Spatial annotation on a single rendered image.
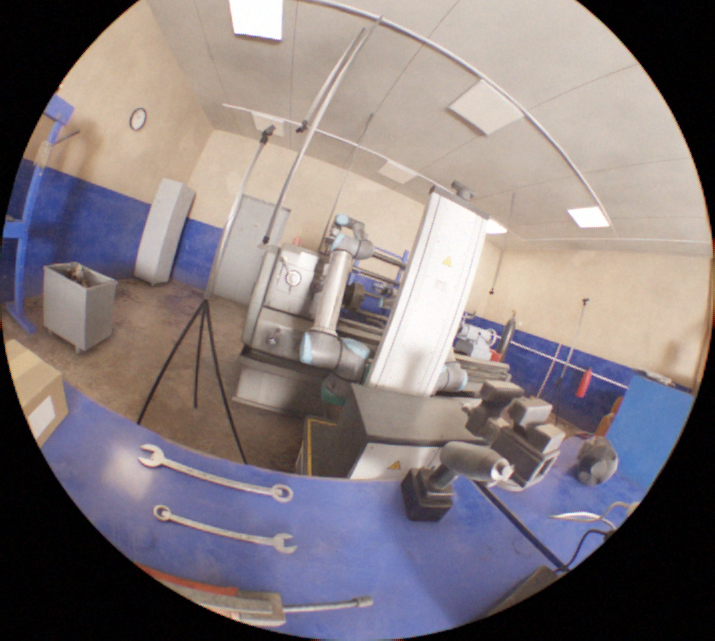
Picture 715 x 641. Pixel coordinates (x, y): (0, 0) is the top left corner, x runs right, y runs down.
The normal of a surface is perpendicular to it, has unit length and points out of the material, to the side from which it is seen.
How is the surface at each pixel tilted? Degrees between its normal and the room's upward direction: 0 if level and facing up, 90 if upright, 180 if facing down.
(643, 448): 90
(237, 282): 90
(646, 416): 90
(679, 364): 90
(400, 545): 0
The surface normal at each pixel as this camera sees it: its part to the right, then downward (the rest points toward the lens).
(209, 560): 0.32, -0.95
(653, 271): -0.91, -0.30
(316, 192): 0.25, 0.11
